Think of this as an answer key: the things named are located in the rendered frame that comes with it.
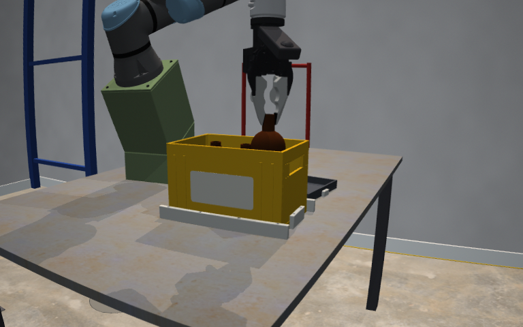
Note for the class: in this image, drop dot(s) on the yellow crate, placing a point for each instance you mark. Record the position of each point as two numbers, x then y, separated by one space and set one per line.
246 183

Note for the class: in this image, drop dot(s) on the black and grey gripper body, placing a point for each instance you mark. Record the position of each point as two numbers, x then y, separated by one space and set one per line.
266 62

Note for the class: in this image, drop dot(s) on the brown glass bottle with beige label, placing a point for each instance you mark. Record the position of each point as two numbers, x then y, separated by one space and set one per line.
268 139

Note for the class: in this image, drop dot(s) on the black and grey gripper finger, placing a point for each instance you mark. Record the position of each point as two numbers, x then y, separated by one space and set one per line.
258 85
280 91

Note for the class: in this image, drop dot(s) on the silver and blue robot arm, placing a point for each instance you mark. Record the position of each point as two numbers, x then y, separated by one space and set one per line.
128 24

